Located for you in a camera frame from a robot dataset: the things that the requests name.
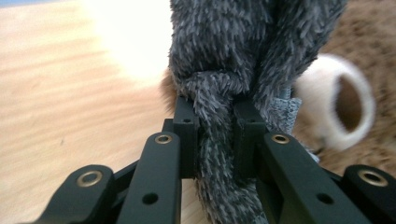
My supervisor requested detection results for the grey fluffy cloth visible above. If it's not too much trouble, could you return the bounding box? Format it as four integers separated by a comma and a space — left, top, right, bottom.
167, 0, 348, 224

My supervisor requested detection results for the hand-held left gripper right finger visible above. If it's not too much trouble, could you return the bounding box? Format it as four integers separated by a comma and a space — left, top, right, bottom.
233, 100, 372, 224

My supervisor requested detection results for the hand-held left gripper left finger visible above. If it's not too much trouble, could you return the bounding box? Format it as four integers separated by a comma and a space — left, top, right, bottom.
116, 95, 201, 224

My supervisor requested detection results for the brown teddy bear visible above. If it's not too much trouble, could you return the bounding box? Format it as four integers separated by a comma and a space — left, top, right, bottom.
159, 0, 396, 180

